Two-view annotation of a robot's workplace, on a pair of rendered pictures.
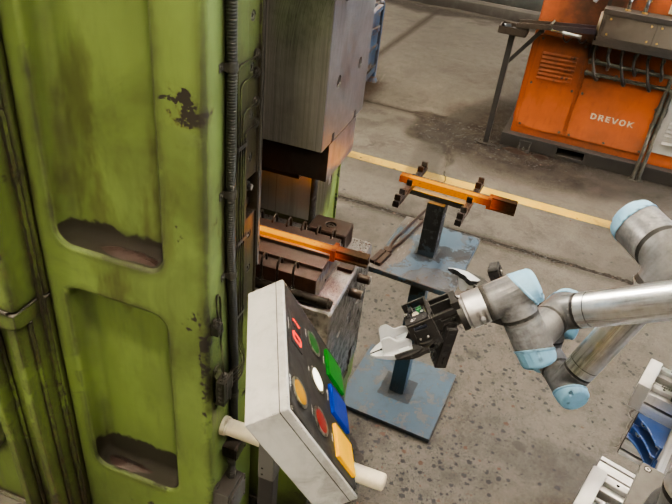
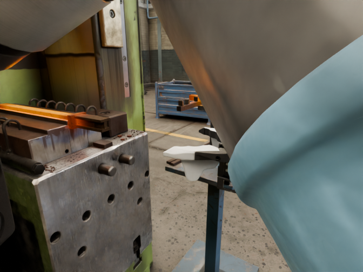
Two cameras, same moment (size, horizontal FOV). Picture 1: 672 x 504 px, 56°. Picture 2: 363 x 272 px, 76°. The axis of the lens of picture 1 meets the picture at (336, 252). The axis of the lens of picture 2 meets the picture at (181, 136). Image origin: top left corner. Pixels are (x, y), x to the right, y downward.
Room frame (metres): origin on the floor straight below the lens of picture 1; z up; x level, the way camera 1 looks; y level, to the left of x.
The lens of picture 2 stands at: (0.92, -0.38, 1.15)
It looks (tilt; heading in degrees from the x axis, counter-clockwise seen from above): 18 degrees down; 12
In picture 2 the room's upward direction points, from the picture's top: straight up
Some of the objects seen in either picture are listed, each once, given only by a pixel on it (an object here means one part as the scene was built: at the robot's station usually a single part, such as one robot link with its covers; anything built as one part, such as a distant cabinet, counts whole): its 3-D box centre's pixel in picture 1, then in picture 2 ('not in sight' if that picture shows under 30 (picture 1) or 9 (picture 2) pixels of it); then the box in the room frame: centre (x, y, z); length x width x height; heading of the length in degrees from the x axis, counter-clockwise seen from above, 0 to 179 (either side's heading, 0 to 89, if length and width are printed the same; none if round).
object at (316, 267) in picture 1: (258, 247); (21, 126); (1.46, 0.22, 0.96); 0.42 x 0.20 x 0.09; 74
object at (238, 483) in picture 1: (228, 491); not in sight; (1.09, 0.23, 0.36); 0.09 x 0.07 x 0.12; 164
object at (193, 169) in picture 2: not in sight; (191, 164); (1.28, -0.32, 0.98); 0.09 x 0.03 x 0.06; 110
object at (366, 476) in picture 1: (303, 453); not in sight; (1.05, 0.02, 0.62); 0.44 x 0.05 x 0.05; 74
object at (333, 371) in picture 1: (332, 372); not in sight; (0.96, -0.02, 1.01); 0.07 x 0.05 x 0.07; 9
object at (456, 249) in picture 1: (427, 253); (217, 160); (1.91, -0.33, 0.71); 0.40 x 0.30 x 0.02; 159
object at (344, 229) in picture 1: (329, 233); (106, 122); (1.59, 0.02, 0.95); 0.12 x 0.08 x 0.06; 74
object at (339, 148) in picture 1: (262, 128); not in sight; (1.46, 0.22, 1.32); 0.42 x 0.20 x 0.10; 74
